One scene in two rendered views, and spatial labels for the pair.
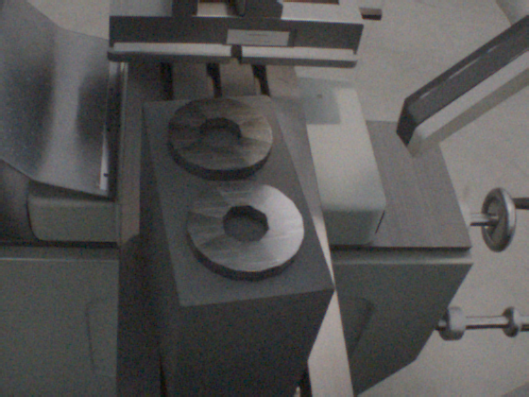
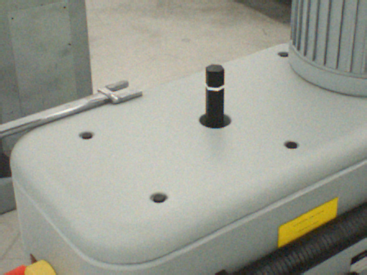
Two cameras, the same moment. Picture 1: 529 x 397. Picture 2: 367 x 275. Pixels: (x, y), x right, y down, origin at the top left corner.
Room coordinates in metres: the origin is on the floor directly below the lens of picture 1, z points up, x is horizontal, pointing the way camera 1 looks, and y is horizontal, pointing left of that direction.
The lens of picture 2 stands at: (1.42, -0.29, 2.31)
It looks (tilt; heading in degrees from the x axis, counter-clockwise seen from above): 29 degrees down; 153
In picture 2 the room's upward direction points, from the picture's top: straight up
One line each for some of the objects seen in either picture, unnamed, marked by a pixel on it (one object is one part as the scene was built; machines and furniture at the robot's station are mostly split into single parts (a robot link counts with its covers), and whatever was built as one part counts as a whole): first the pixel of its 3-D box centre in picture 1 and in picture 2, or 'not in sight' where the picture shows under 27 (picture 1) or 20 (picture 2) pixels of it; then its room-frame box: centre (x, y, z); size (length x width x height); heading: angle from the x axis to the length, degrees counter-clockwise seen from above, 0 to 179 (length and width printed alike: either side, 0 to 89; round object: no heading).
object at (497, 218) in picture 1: (480, 219); not in sight; (0.87, -0.45, 0.61); 0.16 x 0.12 x 0.12; 100
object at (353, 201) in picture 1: (205, 146); not in sight; (0.78, 0.04, 0.77); 0.50 x 0.35 x 0.12; 100
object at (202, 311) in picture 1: (221, 250); not in sight; (0.41, 0.00, 1.01); 0.22 x 0.12 x 0.20; 18
